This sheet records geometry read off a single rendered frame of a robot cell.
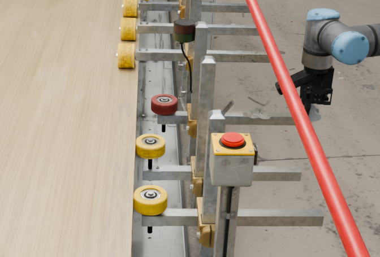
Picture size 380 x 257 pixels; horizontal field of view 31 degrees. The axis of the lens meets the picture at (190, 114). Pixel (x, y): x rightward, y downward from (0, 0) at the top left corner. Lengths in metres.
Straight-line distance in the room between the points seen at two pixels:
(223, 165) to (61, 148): 0.72
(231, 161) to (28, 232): 0.53
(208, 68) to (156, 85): 1.15
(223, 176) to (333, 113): 2.93
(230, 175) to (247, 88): 3.10
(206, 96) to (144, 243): 0.47
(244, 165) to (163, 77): 1.72
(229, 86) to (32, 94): 2.35
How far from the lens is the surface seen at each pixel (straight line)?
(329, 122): 3.98
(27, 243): 1.47
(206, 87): 1.67
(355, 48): 1.86
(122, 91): 2.08
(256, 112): 2.06
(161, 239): 1.92
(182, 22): 1.89
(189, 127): 1.98
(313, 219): 1.67
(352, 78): 4.60
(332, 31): 1.89
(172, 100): 2.02
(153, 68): 2.95
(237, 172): 1.17
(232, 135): 1.18
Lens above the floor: 1.81
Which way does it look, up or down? 28 degrees down
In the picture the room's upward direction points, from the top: 3 degrees clockwise
